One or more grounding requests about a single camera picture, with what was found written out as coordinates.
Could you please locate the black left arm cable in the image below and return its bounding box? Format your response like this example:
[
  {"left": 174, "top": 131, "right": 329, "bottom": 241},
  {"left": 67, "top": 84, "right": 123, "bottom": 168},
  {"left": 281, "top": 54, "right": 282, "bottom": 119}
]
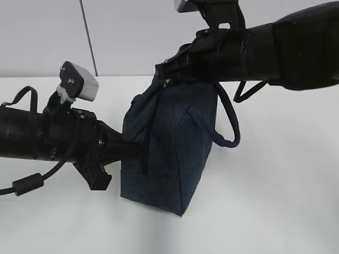
[{"left": 0, "top": 86, "right": 80, "bottom": 198}]

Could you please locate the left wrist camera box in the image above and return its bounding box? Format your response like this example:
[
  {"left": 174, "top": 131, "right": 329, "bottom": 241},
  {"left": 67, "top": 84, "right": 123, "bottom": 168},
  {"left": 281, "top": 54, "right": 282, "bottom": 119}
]
[{"left": 56, "top": 61, "right": 99, "bottom": 104}]

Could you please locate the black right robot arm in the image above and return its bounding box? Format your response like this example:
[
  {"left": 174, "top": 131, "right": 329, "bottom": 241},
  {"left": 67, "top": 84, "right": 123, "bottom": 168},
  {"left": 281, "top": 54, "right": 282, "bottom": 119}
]
[{"left": 155, "top": 1, "right": 338, "bottom": 90}]

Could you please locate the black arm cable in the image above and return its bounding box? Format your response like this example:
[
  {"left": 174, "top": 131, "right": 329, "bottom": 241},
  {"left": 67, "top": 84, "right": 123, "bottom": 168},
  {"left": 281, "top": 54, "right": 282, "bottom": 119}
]
[
  {"left": 0, "top": 86, "right": 80, "bottom": 198},
  {"left": 233, "top": 80, "right": 267, "bottom": 104}
]

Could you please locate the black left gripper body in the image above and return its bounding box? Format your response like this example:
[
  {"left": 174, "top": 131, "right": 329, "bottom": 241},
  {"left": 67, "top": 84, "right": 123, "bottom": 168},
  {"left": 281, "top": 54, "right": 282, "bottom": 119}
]
[{"left": 33, "top": 108, "right": 112, "bottom": 191}]

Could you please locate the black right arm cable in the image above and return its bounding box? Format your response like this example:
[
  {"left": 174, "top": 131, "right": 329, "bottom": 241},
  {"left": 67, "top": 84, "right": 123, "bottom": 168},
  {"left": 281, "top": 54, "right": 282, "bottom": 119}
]
[{"left": 233, "top": 80, "right": 267, "bottom": 104}]

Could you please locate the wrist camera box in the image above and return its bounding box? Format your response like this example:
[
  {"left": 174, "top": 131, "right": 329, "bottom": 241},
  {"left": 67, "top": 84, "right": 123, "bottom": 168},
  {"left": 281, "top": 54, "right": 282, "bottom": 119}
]
[
  {"left": 174, "top": 0, "right": 246, "bottom": 29},
  {"left": 56, "top": 61, "right": 99, "bottom": 104}
]

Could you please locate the dark blue lunch bag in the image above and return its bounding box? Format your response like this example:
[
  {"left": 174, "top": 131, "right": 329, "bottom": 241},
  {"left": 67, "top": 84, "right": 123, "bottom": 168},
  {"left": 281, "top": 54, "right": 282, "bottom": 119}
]
[{"left": 120, "top": 76, "right": 240, "bottom": 216}]

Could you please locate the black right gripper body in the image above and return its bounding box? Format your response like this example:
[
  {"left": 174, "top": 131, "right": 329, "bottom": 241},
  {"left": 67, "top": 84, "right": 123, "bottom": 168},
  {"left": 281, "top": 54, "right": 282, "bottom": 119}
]
[{"left": 155, "top": 29, "right": 228, "bottom": 82}]

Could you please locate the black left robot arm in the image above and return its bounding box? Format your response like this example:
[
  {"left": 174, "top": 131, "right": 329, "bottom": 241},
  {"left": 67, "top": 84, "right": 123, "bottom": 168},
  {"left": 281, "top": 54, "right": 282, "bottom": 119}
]
[{"left": 1, "top": 107, "right": 141, "bottom": 196}]

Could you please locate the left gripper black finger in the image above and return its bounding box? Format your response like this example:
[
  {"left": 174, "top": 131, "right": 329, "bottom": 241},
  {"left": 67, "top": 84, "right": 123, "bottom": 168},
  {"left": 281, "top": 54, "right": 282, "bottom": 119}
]
[{"left": 99, "top": 121, "right": 141, "bottom": 164}]

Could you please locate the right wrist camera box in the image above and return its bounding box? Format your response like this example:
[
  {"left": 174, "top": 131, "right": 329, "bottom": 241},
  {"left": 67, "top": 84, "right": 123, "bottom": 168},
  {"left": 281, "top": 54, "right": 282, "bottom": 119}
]
[{"left": 174, "top": 0, "right": 246, "bottom": 29}]

